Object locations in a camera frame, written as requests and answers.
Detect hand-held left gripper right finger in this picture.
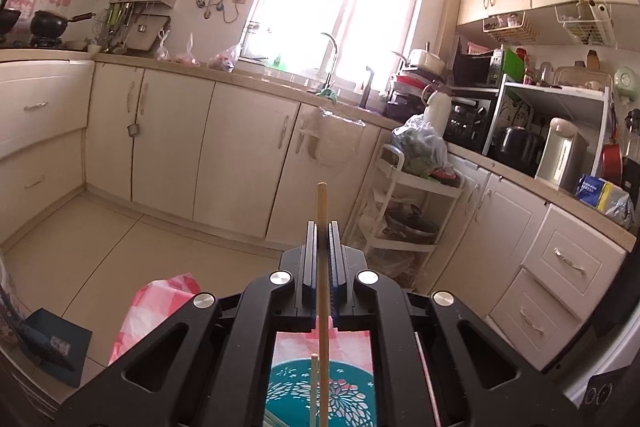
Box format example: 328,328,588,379
327,220,583,427

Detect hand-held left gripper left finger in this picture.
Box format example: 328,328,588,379
55,220,318,427

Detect light wooden chopstick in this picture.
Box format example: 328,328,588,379
309,353,320,427
316,183,329,427

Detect teal patterned bowl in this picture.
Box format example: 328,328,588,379
262,354,376,427

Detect dark pot with lid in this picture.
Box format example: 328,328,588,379
382,204,441,245

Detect white tiered trolley rack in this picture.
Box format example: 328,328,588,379
350,144,466,288

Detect cream kitchen base cabinets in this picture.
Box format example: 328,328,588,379
0,57,626,373

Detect plastic bag of greens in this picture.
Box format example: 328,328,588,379
389,113,456,180

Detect black angular tap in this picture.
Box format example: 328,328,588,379
361,67,376,108

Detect white thermos jug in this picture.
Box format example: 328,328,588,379
422,89,451,142

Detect beige kitchen countertop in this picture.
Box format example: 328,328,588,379
0,47,638,253

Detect black toaster oven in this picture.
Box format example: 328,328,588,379
442,94,493,155

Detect stack of pots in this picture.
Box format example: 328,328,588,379
390,67,453,108

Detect curved chrome sink faucet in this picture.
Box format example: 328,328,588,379
320,32,342,90

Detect white cooking pot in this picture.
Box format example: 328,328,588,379
407,48,447,75

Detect black microwave oven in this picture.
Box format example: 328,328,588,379
452,49,503,88

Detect beige electric water boiler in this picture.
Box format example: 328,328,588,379
535,117,591,192

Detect white framed kitchen window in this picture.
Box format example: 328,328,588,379
237,0,431,95

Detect green cutting board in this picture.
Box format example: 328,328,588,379
500,48,526,84

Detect blue dustpan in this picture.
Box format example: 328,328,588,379
22,307,93,388

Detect blue yellow packet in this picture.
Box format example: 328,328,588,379
574,174,635,228

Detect white countertop shelf rack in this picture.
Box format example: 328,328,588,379
482,74,616,180

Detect red frying pan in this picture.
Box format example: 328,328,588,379
600,142,625,188

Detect mint green round appliance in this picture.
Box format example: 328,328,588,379
614,64,640,102

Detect black pan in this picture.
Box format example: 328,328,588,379
0,0,22,35

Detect white wire hanging basket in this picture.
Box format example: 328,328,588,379
555,2,613,46
482,12,538,44

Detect wall utensil rack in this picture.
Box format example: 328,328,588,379
95,0,179,54

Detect black wok with handle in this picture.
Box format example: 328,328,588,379
30,9,96,40

